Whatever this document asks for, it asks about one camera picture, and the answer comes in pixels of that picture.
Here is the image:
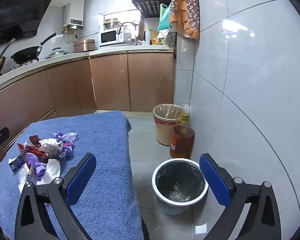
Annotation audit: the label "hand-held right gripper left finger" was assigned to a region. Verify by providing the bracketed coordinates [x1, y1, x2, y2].
[14, 152, 97, 240]

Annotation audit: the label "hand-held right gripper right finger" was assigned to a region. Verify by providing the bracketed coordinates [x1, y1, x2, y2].
[199, 153, 282, 240]

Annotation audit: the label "white tissue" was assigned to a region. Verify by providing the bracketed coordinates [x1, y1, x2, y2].
[40, 158, 62, 183]
[39, 138, 63, 147]

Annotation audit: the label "purple tissue packet wrapper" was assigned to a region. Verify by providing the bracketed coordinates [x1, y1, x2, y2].
[27, 152, 47, 179]

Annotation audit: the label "beige trash bin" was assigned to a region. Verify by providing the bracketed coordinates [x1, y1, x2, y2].
[153, 104, 187, 146]

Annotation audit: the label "blue towel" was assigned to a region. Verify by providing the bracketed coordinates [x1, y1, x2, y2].
[0, 110, 144, 240]

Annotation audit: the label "small blue carton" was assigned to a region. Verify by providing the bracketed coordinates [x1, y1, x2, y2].
[9, 155, 25, 173]

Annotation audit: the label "red snack wrapper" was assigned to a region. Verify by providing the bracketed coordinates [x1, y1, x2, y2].
[17, 142, 48, 164]

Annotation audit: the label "dark red wrapper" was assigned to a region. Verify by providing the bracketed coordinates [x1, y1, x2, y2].
[29, 134, 42, 146]

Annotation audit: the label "brownish clear plastic bag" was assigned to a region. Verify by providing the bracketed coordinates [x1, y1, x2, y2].
[38, 144, 64, 159]

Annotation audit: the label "clear plastic film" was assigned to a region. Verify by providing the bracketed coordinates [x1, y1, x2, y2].
[17, 166, 30, 194]

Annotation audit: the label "cooking oil bottle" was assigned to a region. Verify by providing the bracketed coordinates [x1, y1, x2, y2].
[169, 112, 195, 159]

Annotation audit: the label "black wok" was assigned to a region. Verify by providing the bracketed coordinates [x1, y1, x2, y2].
[11, 32, 57, 64]

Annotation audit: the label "brown kitchen cabinets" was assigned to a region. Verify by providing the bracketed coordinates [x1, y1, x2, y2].
[0, 50, 177, 153]

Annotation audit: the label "glass pan lid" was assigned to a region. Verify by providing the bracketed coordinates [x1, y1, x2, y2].
[45, 47, 69, 59]

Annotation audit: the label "white kitchen countertop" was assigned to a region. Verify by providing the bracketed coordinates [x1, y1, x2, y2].
[0, 44, 177, 94]

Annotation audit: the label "copper rice cooker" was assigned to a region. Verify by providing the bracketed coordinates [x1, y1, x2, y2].
[73, 39, 96, 53]

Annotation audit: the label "black range hood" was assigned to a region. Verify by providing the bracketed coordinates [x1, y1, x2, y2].
[0, 0, 87, 48]

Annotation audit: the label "white water heater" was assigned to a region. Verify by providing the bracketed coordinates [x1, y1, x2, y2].
[63, 0, 85, 36]

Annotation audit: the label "white microwave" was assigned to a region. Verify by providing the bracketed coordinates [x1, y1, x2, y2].
[99, 29, 126, 47]

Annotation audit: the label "dark plastic bag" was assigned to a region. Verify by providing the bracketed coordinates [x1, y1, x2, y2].
[165, 33, 177, 48]

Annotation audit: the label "yellow food packets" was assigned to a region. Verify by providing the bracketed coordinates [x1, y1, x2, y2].
[149, 29, 166, 45]

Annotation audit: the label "steel pot with lid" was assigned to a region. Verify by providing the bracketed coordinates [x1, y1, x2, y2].
[103, 18, 122, 30]

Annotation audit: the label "wooden cutting board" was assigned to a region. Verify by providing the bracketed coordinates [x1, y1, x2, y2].
[137, 17, 146, 42]

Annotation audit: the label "chrome faucet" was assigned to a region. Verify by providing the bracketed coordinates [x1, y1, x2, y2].
[116, 21, 138, 45]

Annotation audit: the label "green plastic bag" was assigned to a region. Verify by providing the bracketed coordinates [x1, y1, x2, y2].
[157, 3, 171, 31]

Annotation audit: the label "floral apron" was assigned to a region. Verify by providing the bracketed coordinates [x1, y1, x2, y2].
[169, 0, 200, 40]

